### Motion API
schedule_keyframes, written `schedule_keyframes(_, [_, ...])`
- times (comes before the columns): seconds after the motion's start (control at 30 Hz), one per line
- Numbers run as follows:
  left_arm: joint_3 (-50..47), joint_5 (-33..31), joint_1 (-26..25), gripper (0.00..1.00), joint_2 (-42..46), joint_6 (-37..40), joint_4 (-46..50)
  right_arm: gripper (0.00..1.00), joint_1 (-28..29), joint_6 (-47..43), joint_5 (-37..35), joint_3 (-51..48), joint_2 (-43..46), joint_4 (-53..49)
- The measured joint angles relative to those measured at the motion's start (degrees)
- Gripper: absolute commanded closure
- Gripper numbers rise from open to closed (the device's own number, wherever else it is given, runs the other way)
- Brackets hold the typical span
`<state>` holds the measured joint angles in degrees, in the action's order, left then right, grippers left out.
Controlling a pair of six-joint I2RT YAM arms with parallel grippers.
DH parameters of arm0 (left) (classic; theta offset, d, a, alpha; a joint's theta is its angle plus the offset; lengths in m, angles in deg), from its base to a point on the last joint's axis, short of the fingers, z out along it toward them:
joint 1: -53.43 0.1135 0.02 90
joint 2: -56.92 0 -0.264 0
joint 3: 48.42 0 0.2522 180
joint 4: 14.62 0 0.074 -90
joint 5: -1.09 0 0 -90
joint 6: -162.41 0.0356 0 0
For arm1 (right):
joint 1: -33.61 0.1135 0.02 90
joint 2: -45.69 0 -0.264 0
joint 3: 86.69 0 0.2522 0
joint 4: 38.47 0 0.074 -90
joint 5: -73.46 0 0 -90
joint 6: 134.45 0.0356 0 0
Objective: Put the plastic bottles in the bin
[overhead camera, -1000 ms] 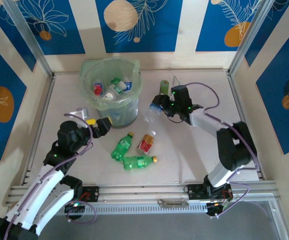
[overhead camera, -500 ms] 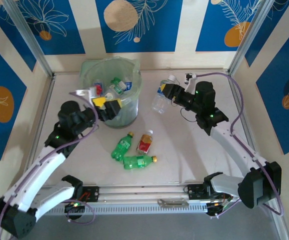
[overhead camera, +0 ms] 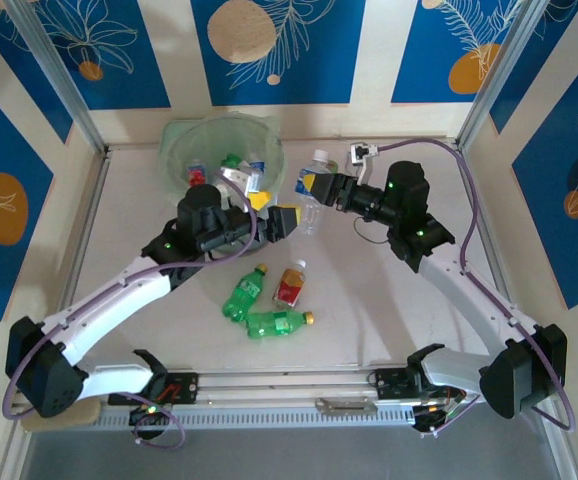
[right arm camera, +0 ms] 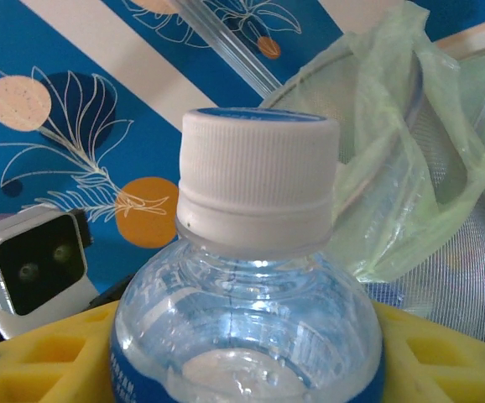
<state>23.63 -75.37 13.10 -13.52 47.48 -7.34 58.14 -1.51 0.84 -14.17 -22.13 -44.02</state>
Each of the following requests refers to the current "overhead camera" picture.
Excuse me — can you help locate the green-lined waste bin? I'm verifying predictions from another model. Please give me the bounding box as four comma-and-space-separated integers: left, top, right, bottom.
161, 115, 289, 226

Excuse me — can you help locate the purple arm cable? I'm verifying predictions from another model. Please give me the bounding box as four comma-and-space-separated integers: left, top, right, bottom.
1, 169, 259, 451
374, 137, 577, 440

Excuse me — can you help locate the grey slotted cable duct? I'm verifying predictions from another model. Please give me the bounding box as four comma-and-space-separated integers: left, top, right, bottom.
91, 403, 420, 432

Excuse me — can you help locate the aluminium table side rail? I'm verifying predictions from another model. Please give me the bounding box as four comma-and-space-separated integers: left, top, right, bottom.
61, 149, 115, 311
452, 142, 528, 331

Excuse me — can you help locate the metal latch plate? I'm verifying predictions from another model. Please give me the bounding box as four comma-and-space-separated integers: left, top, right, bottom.
315, 397, 379, 415

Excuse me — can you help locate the beige cork pad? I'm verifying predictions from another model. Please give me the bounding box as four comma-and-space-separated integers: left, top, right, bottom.
18, 397, 101, 432

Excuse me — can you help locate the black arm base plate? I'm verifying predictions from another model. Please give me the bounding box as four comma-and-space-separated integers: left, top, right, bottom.
107, 372, 201, 406
368, 368, 465, 401

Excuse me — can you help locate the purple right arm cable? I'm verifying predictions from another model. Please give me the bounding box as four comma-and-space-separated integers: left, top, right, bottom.
374, 137, 577, 440

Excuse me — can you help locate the black controller board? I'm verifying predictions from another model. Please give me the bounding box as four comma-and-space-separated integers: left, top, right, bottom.
411, 399, 466, 434
127, 403, 171, 427

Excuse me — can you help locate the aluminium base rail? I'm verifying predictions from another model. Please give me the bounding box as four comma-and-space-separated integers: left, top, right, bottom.
166, 370, 385, 401

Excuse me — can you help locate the aluminium frame post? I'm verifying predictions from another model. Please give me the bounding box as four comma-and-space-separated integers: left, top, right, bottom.
3, 0, 110, 154
454, 0, 555, 151

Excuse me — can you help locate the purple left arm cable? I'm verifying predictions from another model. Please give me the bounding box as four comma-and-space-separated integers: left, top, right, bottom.
1, 169, 259, 451

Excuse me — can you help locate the green bottle yellow cap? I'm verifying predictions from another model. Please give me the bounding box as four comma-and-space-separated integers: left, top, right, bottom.
221, 263, 270, 321
245, 308, 316, 341

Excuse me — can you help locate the blue label bottle white cap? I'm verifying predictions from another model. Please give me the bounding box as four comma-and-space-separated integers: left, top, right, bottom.
294, 148, 329, 236

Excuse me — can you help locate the red yellow label bottle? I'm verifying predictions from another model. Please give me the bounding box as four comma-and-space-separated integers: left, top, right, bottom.
272, 258, 309, 307

